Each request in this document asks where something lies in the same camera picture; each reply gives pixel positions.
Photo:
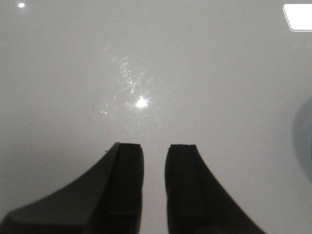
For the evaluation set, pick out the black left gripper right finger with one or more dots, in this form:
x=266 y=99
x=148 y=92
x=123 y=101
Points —
x=196 y=202

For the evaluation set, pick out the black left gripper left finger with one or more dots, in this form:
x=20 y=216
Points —
x=107 y=199

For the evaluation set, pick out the light blue round plate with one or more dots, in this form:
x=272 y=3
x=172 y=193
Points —
x=302 y=137

